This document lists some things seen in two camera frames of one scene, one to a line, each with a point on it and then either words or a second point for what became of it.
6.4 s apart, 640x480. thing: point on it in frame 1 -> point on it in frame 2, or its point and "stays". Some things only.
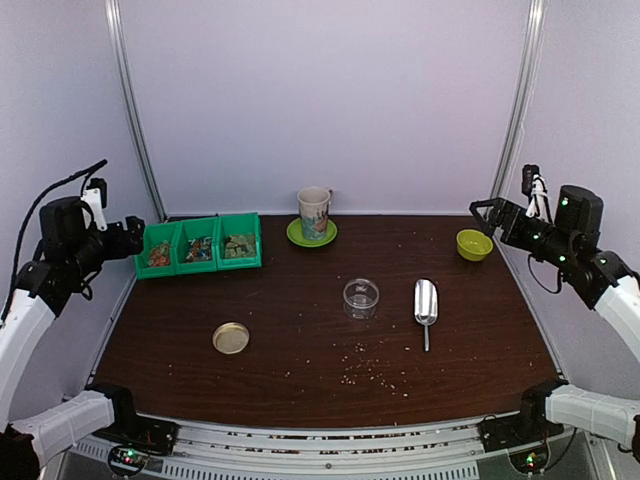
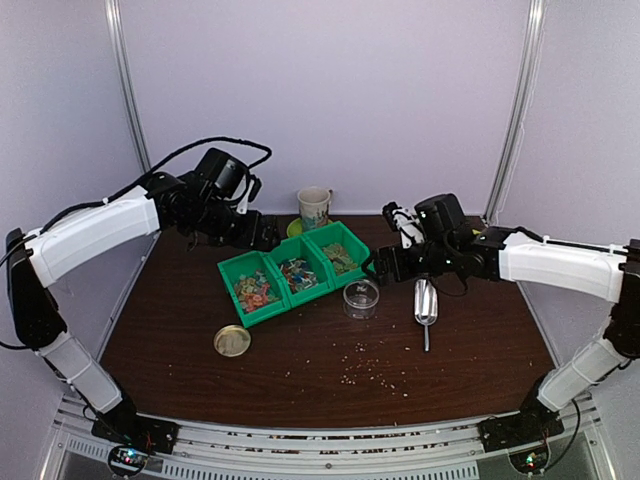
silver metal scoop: x=425 y=306 stays
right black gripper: x=502 y=209 -> x=382 y=277
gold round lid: x=231 y=338 stays
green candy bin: x=196 y=244 -> x=303 y=269
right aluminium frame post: x=519 y=111 stays
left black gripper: x=120 y=248 -> x=249 y=238
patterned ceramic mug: x=315 y=204 stays
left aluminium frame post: x=112 y=11 stays
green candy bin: x=160 y=251 -> x=254 y=286
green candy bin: x=239 y=241 -> x=340 y=251
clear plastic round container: x=360 y=298 stays
